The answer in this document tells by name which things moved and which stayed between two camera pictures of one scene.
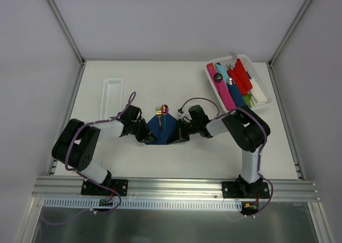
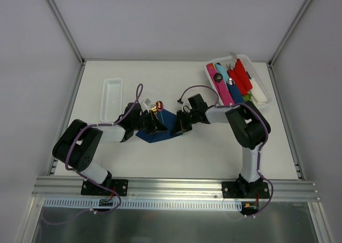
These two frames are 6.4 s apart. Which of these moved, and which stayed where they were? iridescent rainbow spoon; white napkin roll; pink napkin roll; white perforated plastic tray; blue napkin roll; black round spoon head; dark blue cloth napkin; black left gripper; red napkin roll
Moved: iridescent rainbow spoon; black left gripper; dark blue cloth napkin
Stayed: red napkin roll; pink napkin roll; white perforated plastic tray; white napkin roll; black round spoon head; blue napkin roll
